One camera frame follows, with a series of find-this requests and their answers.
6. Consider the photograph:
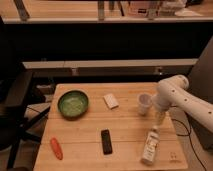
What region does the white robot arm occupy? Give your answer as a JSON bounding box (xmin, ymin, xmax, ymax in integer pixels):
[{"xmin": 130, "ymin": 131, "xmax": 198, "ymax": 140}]
[{"xmin": 152, "ymin": 75, "xmax": 213, "ymax": 132}]

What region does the green ceramic bowl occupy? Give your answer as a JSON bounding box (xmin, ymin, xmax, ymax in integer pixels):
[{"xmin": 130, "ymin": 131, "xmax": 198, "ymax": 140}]
[{"xmin": 57, "ymin": 90, "xmax": 89, "ymax": 118}]

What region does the clear plastic bottle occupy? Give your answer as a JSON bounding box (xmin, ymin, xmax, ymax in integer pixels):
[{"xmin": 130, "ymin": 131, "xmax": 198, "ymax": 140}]
[{"xmin": 141, "ymin": 126, "xmax": 159, "ymax": 165}]

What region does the white rectangular box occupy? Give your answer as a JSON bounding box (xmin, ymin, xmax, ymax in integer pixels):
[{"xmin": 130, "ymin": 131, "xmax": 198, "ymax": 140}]
[{"xmin": 103, "ymin": 94, "xmax": 119, "ymax": 109}]

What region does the black remote control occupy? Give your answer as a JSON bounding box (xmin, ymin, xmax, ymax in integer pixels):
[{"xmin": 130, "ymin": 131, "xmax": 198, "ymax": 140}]
[{"xmin": 101, "ymin": 130, "xmax": 113, "ymax": 155}]

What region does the orange carrot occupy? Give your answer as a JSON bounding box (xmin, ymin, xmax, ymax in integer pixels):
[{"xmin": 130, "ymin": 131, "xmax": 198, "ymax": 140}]
[{"xmin": 50, "ymin": 138, "xmax": 63, "ymax": 160}]

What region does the black office chair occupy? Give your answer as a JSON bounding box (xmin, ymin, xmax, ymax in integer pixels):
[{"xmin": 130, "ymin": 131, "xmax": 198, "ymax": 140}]
[{"xmin": 0, "ymin": 68, "xmax": 50, "ymax": 169}]

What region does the black cable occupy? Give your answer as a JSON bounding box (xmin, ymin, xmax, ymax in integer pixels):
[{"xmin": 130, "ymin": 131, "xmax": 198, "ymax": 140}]
[{"xmin": 171, "ymin": 118, "xmax": 208, "ymax": 171}]

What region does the wooden shelf rail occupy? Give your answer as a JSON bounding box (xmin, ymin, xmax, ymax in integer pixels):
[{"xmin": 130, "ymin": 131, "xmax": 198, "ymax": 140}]
[{"xmin": 23, "ymin": 58, "xmax": 198, "ymax": 69}]

